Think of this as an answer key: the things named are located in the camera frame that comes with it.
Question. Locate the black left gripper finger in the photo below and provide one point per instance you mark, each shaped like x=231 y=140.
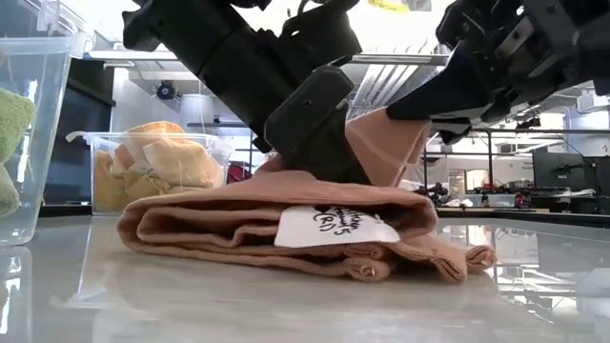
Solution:
x=305 y=109
x=333 y=152

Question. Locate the yellow label tag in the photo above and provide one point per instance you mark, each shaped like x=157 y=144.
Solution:
x=388 y=5

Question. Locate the large black screen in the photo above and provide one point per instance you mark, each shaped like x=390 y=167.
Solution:
x=81 y=143

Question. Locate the red bag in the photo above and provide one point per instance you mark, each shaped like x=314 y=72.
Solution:
x=238 y=174

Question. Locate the black metal rack frame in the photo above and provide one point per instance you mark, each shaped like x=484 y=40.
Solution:
x=489 y=162

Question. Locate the salmon pink towel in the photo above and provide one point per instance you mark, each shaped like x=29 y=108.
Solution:
x=238 y=200

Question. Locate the pale green towel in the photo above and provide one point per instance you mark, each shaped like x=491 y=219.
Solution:
x=7 y=190
x=14 y=119

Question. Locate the cluttered workbench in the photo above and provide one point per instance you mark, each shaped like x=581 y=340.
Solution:
x=495 y=200

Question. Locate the clear plastic bin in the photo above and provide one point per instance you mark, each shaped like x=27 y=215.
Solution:
x=47 y=143
x=219 y=152

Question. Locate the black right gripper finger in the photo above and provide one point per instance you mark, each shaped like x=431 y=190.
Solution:
x=453 y=129
x=448 y=90

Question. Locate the orange checkered waffle towel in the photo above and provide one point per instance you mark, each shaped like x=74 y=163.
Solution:
x=186 y=164

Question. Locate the black computer monitor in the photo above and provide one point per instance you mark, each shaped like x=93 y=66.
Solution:
x=557 y=169

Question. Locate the black round fixture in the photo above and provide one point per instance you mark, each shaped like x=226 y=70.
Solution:
x=166 y=90

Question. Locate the mustard yellow towel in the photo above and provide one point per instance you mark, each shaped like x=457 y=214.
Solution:
x=143 y=188
x=105 y=186

